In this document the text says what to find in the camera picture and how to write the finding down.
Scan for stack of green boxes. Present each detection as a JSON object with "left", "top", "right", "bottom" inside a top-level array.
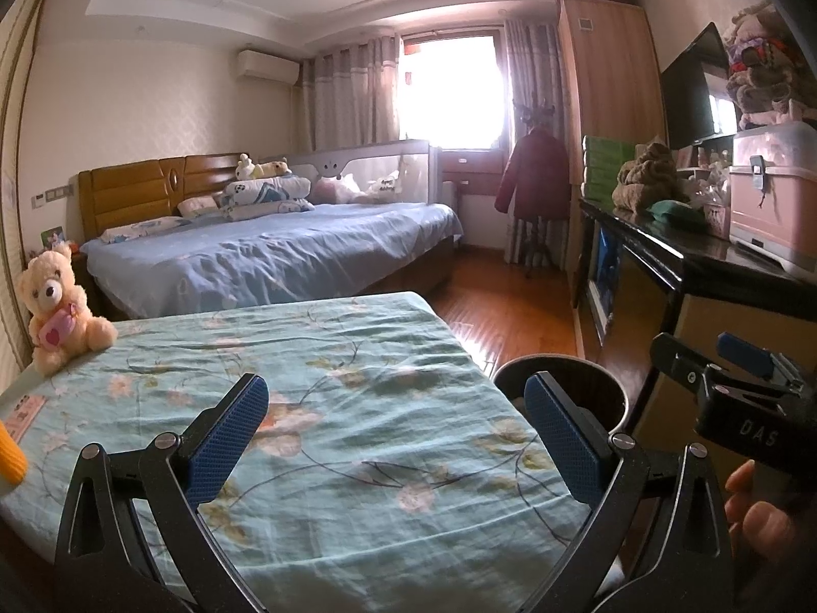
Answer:
[{"left": 582, "top": 135, "right": 639, "bottom": 200}]

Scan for white yellow plush toy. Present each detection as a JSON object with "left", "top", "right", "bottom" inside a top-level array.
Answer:
[{"left": 235, "top": 153, "right": 293, "bottom": 181}]

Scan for cream teddy bear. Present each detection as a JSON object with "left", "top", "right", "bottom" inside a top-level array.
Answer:
[{"left": 16, "top": 243, "right": 119, "bottom": 376}]

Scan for grey crib bed rail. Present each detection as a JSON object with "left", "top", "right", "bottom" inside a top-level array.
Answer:
[{"left": 281, "top": 139, "right": 443, "bottom": 205}]

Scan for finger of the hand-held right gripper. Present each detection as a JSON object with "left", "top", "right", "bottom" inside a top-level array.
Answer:
[
  {"left": 650, "top": 332, "right": 712, "bottom": 400},
  {"left": 716, "top": 332, "right": 806, "bottom": 393}
]

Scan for green cloth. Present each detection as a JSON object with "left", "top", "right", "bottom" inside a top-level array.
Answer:
[{"left": 647, "top": 199, "right": 706, "bottom": 227}]

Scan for wooden headboard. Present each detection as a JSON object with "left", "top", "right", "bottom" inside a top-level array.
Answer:
[{"left": 78, "top": 153, "right": 247, "bottom": 244}]

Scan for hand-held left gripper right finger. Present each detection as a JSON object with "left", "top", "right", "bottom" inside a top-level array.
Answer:
[{"left": 524, "top": 371, "right": 735, "bottom": 613}]

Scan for dark red coat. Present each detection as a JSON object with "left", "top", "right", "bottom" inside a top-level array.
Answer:
[{"left": 494, "top": 129, "right": 570, "bottom": 221}]

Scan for long orange foam net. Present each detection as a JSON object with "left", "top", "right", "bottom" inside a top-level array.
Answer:
[{"left": 0, "top": 420, "right": 31, "bottom": 487}]

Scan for pile of stuffed toys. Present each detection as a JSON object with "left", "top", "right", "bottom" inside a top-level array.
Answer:
[{"left": 728, "top": 0, "right": 806, "bottom": 130}]

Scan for dark television cabinet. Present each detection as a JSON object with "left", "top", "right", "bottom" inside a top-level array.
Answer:
[{"left": 574, "top": 195, "right": 817, "bottom": 435}]

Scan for pink plush cushion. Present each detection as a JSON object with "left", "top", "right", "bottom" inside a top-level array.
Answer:
[{"left": 313, "top": 177, "right": 358, "bottom": 204}]

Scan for bright window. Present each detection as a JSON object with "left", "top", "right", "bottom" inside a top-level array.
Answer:
[{"left": 399, "top": 32, "right": 515, "bottom": 149}]

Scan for brown plush toy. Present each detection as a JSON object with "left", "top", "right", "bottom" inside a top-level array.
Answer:
[{"left": 613, "top": 137, "right": 687, "bottom": 215}]

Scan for small white pillow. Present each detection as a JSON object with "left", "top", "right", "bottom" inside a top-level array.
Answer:
[{"left": 177, "top": 195, "right": 221, "bottom": 218}]

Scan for coat rack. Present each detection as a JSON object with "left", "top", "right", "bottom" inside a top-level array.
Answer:
[{"left": 511, "top": 99, "right": 563, "bottom": 278}]

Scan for pink patterned card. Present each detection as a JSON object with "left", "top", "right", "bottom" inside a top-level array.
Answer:
[{"left": 0, "top": 394, "right": 49, "bottom": 444}]

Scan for flat blue patterned pillow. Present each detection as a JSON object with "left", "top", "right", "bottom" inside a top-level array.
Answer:
[{"left": 99, "top": 216, "right": 189, "bottom": 245}]

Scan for white air conditioner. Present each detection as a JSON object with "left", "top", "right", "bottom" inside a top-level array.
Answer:
[{"left": 237, "top": 48, "right": 301, "bottom": 84}]

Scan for pink storage box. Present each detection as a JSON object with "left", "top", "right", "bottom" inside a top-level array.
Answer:
[{"left": 728, "top": 124, "right": 817, "bottom": 275}]

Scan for white basket of small items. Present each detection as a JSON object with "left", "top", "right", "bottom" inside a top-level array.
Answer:
[{"left": 677, "top": 147, "right": 732, "bottom": 237}]

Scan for black waste bin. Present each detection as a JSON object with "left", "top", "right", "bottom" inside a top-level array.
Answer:
[{"left": 494, "top": 352, "right": 636, "bottom": 441}]

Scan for grey beige curtain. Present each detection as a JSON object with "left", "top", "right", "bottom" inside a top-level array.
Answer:
[
  {"left": 504, "top": 18, "right": 566, "bottom": 142},
  {"left": 300, "top": 35, "right": 403, "bottom": 154}
]

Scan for black television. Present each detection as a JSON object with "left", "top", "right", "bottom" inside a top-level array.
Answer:
[{"left": 660, "top": 22, "right": 738, "bottom": 149}]

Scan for dark wooden desk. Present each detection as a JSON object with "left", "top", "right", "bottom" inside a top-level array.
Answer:
[{"left": 440, "top": 148, "right": 512, "bottom": 196}]

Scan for white sliding closet door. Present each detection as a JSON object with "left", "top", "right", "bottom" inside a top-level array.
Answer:
[{"left": 0, "top": 0, "right": 65, "bottom": 371}]

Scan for dark wooden nightstand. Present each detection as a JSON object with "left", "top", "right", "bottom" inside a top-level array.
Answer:
[{"left": 70, "top": 249, "right": 106, "bottom": 320}]

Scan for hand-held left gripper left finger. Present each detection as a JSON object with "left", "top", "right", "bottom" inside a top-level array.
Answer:
[{"left": 54, "top": 373, "right": 270, "bottom": 613}]

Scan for bed with blue sheet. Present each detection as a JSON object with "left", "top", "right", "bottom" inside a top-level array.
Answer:
[{"left": 82, "top": 201, "right": 464, "bottom": 320}]

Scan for tall wooden wardrobe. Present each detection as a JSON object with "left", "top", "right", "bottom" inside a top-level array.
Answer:
[{"left": 554, "top": 0, "right": 668, "bottom": 275}]

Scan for person's right hand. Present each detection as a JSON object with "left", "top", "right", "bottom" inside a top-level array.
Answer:
[{"left": 724, "top": 460, "right": 817, "bottom": 566}]

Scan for blue white patterned pillows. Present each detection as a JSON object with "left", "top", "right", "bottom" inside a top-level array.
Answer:
[{"left": 220, "top": 174, "right": 317, "bottom": 221}]

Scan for light green floral tablecloth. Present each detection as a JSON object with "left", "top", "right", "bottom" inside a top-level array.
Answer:
[{"left": 0, "top": 290, "right": 594, "bottom": 582}]

